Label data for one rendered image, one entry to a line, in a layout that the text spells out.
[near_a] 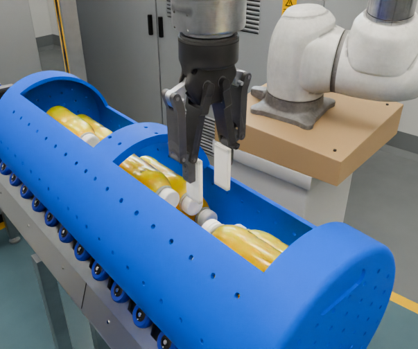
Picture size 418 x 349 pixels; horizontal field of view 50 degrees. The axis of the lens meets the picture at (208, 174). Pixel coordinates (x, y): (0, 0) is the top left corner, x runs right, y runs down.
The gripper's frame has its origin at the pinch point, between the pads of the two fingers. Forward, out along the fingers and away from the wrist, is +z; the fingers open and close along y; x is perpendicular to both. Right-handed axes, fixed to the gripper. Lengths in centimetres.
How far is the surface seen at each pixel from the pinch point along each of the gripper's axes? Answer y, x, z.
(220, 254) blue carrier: 7.7, 11.1, 3.4
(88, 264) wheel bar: 9.5, -27.0, 30.3
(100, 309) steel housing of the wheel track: 11.6, -19.3, 35.4
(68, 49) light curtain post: -32, -115, 12
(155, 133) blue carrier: -3.0, -17.8, 0.9
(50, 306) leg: 7, -72, 81
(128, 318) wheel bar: 10.4, -10.3, 31.3
